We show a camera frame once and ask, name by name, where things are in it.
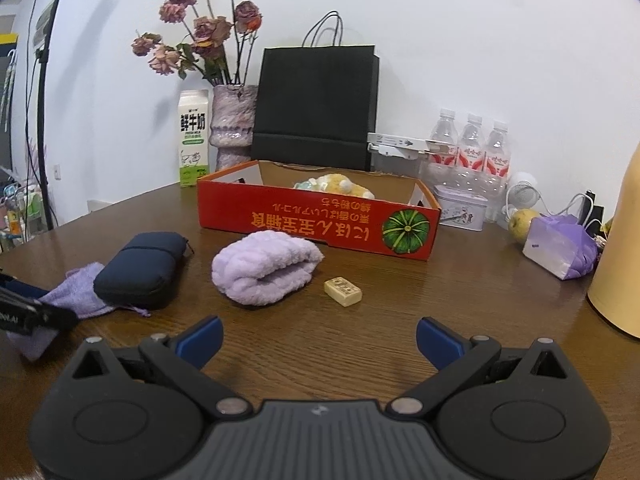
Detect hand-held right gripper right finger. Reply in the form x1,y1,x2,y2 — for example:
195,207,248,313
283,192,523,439
390,316,571,419

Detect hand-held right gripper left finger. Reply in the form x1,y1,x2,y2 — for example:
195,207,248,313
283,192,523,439
70,315,252,419

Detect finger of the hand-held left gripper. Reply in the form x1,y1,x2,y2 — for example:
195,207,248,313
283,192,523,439
0,272,52,303

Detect light purple cloth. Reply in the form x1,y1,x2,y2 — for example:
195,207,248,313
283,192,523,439
7,261,152,362

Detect dark blue zip case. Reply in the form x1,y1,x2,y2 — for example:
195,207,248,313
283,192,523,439
93,231,194,311

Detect lavender towel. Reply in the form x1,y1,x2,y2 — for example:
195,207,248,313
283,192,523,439
211,229,325,307

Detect cream mahjong tile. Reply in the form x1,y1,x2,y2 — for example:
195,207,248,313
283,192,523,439
323,276,364,307

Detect orange printed cardboard box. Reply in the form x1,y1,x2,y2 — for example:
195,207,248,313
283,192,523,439
196,159,442,263

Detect yellow plush toy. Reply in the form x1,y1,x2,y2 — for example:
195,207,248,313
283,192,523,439
319,172,377,201

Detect cluttered side shelf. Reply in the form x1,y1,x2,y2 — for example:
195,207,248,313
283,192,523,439
0,165,54,254

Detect floral metal tin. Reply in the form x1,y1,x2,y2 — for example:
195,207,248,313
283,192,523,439
432,184,490,233

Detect yellow pear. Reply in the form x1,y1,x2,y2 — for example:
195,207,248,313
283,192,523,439
508,208,544,246

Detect purple plastic bag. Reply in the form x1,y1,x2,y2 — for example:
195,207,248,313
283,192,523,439
522,213,600,280

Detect small white desk fan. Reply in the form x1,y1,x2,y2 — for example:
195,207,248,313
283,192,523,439
504,171,544,221

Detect clear plastic container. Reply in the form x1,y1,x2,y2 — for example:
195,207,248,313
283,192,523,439
370,153,427,179

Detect white red paper box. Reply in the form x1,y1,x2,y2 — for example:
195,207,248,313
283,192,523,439
366,131,459,161

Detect white green milk carton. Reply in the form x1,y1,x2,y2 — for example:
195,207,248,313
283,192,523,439
178,88,210,189

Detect pale yellow jug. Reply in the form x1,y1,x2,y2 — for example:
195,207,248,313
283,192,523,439
585,142,640,334

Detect black charger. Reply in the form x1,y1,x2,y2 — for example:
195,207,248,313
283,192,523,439
582,189,606,236

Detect pink glass vase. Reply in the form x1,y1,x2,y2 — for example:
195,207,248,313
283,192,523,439
209,83,260,172

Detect black paper bag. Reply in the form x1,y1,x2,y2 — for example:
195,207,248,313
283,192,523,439
250,10,380,172

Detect dried pink roses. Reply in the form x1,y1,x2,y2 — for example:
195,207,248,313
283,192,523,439
130,0,264,86

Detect white cable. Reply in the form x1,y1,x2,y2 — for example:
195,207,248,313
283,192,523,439
542,192,606,241

